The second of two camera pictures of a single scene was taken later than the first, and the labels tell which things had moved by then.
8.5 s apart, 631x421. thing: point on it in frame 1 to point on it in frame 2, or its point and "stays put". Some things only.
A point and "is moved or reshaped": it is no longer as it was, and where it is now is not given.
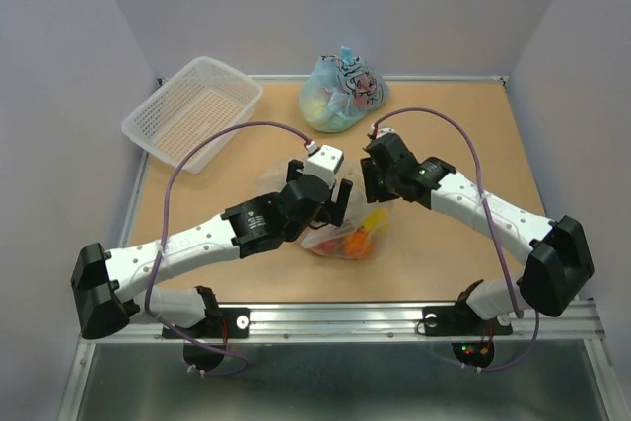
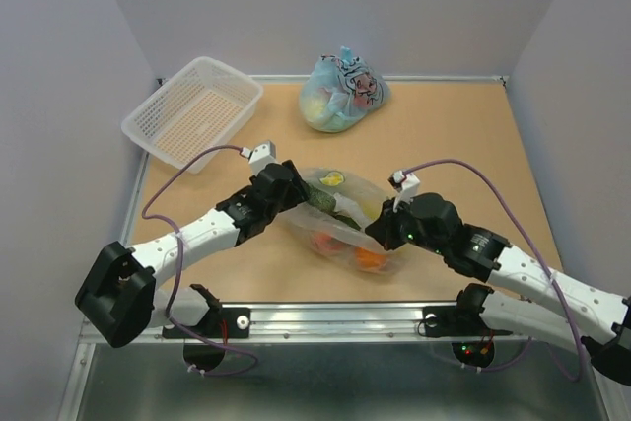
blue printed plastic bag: (338, 91) stays put
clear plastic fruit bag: (362, 227) is moved or reshaped
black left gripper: (336, 209) to (300, 186)
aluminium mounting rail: (371, 324) stays put
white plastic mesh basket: (211, 95) stays put
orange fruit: (357, 245) to (369, 259)
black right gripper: (374, 191) to (384, 230)
